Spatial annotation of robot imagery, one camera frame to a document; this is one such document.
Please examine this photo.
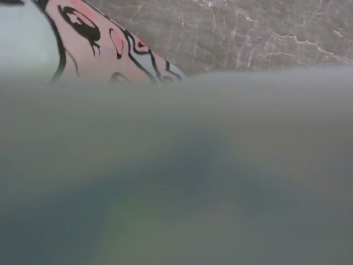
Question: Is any light blue plastic bag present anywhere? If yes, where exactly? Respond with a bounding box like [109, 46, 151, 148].
[1, 1, 352, 264]

